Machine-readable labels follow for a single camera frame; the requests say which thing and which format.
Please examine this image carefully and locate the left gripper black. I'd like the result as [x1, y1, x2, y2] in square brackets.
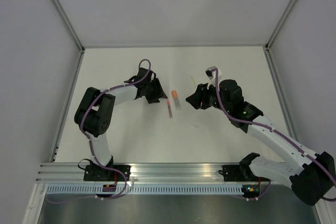
[144, 79, 167, 105]

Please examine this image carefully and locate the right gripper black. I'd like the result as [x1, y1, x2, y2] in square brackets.
[186, 80, 231, 113]

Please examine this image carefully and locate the red pink pen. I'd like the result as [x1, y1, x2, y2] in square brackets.
[167, 100, 173, 119]

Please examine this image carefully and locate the orange highlighter pen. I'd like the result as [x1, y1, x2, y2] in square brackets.
[171, 90, 182, 111]

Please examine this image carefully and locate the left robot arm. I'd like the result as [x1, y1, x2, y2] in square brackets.
[74, 67, 167, 181]

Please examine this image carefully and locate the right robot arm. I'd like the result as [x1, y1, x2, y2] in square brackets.
[185, 79, 335, 206]

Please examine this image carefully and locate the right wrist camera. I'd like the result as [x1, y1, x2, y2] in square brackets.
[205, 66, 222, 90]

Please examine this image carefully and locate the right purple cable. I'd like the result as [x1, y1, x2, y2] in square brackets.
[211, 68, 336, 201]

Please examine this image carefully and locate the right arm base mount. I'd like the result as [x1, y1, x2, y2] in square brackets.
[218, 164, 269, 182]

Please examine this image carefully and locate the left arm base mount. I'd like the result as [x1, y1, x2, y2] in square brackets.
[83, 164, 131, 182]

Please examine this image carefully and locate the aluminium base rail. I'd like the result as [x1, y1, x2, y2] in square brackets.
[35, 163, 289, 185]

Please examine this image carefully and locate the left frame post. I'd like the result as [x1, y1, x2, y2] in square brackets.
[50, 0, 85, 53]

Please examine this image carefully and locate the frame post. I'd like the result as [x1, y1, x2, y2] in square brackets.
[265, 0, 298, 51]
[50, 0, 85, 53]

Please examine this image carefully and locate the slotted cable duct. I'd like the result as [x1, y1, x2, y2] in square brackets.
[47, 184, 243, 195]

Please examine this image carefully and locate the right frame post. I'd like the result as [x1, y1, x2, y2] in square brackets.
[265, 0, 298, 51]

